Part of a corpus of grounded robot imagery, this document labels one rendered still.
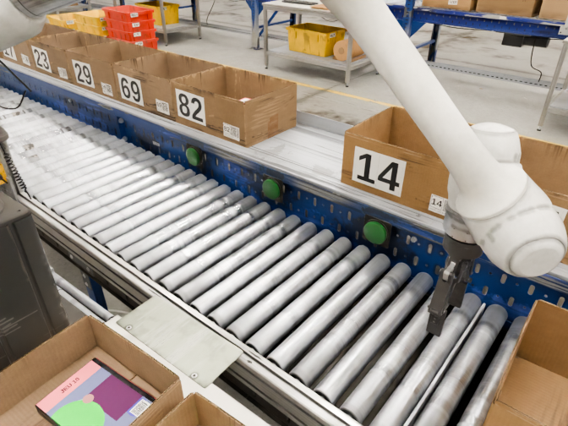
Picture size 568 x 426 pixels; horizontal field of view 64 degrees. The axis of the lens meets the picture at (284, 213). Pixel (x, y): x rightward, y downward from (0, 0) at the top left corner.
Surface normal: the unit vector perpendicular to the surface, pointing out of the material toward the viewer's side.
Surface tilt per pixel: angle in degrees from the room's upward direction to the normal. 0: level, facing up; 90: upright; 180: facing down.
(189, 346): 0
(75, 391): 0
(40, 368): 89
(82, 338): 89
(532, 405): 1
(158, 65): 90
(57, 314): 89
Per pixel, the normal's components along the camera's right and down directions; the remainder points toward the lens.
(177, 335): 0.00, -0.85
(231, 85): -0.63, 0.41
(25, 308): 0.79, 0.32
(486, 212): -0.72, -0.09
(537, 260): 0.04, 0.62
